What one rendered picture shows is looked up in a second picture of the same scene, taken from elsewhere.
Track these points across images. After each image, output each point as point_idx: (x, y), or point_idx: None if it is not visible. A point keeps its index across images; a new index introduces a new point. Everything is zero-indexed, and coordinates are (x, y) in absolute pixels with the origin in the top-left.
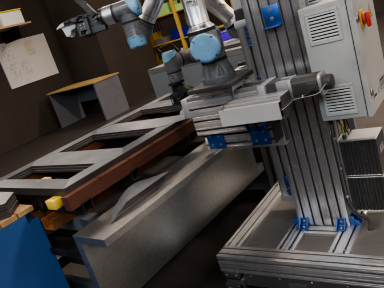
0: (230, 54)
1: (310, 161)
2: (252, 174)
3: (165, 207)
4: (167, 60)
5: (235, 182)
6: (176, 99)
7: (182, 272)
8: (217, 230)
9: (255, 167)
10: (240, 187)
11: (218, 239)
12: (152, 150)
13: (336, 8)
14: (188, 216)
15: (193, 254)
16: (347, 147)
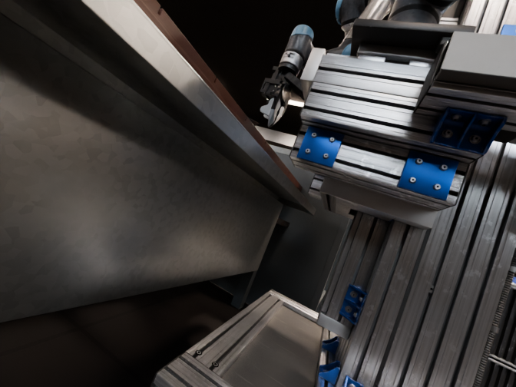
0: (289, 153)
1: (439, 284)
2: (254, 263)
3: (142, 180)
4: (301, 32)
5: (241, 256)
6: (271, 87)
7: (53, 349)
8: (160, 307)
9: (260, 258)
10: (239, 267)
11: (155, 321)
12: (205, 77)
13: None
14: (163, 246)
15: (102, 324)
16: (508, 299)
